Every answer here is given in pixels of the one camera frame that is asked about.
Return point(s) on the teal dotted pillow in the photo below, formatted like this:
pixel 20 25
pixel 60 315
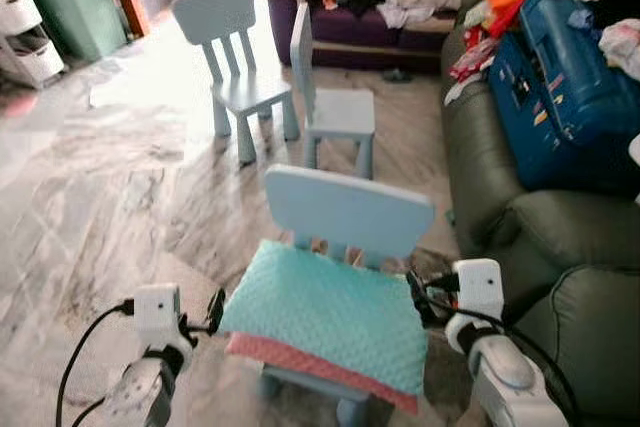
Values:
pixel 320 312

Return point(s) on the pink dotted pillow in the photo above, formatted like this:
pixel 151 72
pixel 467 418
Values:
pixel 330 377

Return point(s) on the grey-green leather sofa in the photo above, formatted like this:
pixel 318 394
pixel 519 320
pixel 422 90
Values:
pixel 570 347

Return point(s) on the purple sofa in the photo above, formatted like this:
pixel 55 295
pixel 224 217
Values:
pixel 350 27

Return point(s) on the light blue kids chair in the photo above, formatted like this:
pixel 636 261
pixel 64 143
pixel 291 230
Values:
pixel 345 209
pixel 340 112
pixel 215 12

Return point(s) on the blue suitcase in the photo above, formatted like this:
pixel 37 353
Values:
pixel 560 117

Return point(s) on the dark slipper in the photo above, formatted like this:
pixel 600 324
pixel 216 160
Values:
pixel 397 75

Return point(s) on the red patterned item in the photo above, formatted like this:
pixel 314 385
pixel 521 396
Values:
pixel 475 57

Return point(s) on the orange wooden board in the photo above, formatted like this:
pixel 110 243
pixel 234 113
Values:
pixel 136 15

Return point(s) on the white and pink garment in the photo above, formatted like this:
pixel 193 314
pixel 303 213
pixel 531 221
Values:
pixel 622 47

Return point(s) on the white drawer trolley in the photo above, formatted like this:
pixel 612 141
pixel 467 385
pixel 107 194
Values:
pixel 30 47

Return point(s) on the green cabinet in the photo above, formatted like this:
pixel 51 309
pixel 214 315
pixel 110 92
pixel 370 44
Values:
pixel 80 12

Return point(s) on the black garment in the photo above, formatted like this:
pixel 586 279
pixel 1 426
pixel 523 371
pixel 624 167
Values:
pixel 615 9

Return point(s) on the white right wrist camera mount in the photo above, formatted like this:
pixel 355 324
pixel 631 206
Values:
pixel 478 285

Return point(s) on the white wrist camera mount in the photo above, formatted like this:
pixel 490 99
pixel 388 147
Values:
pixel 158 309
pixel 478 285

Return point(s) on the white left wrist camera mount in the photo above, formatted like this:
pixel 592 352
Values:
pixel 158 309

